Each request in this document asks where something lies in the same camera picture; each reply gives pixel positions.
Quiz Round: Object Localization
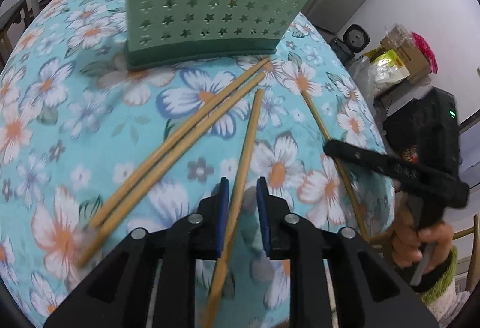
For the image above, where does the brown cardboard box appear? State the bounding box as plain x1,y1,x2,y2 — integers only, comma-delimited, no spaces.
380,24,432,85

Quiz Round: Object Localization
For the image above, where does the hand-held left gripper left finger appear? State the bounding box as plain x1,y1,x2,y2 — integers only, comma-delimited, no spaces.
44,177,230,328

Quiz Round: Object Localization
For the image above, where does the pink fluffy item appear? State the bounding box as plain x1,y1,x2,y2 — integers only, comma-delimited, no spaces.
410,32,439,74

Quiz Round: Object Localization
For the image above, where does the bamboo chopstick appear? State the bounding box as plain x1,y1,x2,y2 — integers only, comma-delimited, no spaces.
89,57,271,228
301,90,372,243
202,88,264,328
77,72,267,269

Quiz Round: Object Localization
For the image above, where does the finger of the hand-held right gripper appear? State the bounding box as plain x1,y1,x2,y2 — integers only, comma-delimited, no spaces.
323,140,470,209

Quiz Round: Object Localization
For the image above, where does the black rice cooker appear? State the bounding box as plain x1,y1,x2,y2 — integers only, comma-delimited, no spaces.
330,24,372,64

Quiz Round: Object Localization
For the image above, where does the person's right hand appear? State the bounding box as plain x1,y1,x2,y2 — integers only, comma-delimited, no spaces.
390,198,456,269

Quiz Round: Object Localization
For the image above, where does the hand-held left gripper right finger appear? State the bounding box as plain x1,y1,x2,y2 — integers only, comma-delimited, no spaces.
256,176,439,328

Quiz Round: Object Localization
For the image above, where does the light wooden chair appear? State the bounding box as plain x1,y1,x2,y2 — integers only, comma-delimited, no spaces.
452,213,480,293

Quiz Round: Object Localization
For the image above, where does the person's right forearm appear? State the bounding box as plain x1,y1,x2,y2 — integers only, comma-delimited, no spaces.
414,245,474,326

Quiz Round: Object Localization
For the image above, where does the floral turquoise tablecloth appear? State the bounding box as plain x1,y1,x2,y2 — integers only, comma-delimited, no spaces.
0,0,396,328

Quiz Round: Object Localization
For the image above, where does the wooden chair dark seat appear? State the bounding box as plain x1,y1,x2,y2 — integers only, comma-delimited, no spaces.
0,0,31,68

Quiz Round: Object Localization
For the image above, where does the green star-cutout utensil holder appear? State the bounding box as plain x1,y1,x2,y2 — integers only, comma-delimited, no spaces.
124,0,334,71

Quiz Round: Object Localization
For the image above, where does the yellow-green bag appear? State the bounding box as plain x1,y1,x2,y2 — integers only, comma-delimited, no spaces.
365,47,409,92

